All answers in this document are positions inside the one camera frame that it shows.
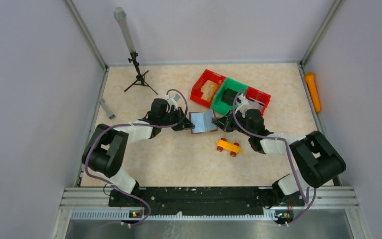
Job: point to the yellow toy brick car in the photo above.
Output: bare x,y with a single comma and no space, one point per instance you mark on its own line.
233,148

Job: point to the black VIP card lower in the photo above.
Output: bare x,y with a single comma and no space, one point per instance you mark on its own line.
228,96

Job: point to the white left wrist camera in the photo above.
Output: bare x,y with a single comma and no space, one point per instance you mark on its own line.
173,101

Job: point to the red bin with silver cards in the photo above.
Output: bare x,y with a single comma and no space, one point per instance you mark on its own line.
257,98

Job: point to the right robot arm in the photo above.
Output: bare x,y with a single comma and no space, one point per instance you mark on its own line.
314,160

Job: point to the grey light on tripod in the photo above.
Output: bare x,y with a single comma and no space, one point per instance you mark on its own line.
121,18

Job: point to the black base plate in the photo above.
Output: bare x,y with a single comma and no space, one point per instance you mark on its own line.
205,201

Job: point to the brown leather card holder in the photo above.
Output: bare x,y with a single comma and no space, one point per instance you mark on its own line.
202,121

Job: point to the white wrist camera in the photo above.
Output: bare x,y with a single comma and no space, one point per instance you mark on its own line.
173,101
242,104

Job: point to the red bin with gold cards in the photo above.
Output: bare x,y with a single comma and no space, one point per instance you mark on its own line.
196,89

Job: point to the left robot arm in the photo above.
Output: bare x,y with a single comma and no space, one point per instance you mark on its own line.
105,151

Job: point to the aluminium front rail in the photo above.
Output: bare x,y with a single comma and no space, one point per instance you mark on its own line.
92,203

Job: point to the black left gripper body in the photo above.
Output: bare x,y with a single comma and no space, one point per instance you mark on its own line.
170,119

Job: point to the orange flashlight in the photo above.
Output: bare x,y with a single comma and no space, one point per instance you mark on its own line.
311,83

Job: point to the gold cards stack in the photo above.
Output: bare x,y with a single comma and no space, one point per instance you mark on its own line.
208,89

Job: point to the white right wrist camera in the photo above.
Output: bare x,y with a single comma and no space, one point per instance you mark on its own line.
242,104

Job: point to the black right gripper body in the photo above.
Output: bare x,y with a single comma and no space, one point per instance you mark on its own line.
234,126

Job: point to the grey metal bracket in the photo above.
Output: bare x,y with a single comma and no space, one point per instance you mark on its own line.
111,115

